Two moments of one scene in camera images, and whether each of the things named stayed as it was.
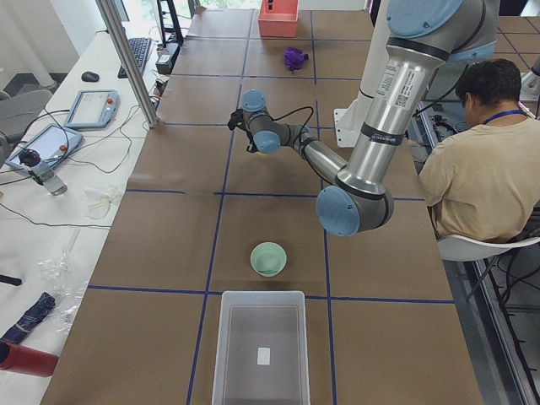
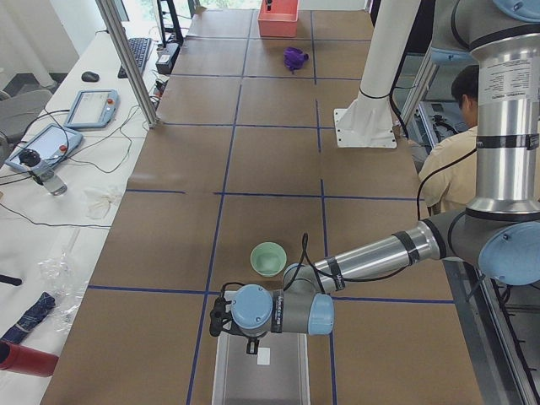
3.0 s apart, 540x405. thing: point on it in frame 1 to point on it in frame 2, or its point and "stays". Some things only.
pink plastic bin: [281, 21] stays
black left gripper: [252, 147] to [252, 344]
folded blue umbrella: [43, 307] stays
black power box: [167, 56] stays
